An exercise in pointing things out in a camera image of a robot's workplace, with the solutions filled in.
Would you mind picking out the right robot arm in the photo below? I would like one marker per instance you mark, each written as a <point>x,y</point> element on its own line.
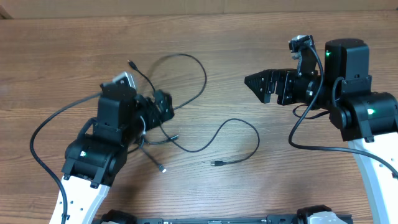
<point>340,84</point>

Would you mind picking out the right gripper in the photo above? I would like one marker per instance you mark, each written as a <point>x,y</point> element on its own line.
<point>285,79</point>

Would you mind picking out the cardboard backdrop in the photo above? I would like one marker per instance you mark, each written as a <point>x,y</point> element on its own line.
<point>44,9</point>

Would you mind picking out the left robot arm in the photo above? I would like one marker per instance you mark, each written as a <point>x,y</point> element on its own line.
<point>99,152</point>

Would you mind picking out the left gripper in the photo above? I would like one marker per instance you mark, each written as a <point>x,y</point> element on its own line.
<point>155,118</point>

